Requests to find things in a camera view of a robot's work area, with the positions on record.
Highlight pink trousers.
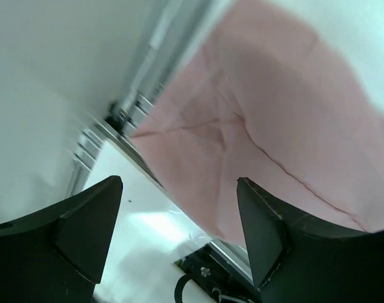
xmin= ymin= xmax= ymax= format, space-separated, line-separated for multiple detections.
xmin=131 ymin=1 xmax=384 ymax=246

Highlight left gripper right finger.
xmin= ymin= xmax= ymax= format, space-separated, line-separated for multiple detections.
xmin=237 ymin=178 xmax=384 ymax=302

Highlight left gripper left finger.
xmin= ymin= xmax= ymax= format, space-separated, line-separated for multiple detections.
xmin=0 ymin=175 xmax=123 ymax=302

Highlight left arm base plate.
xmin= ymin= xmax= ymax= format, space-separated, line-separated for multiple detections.
xmin=174 ymin=245 xmax=262 ymax=302

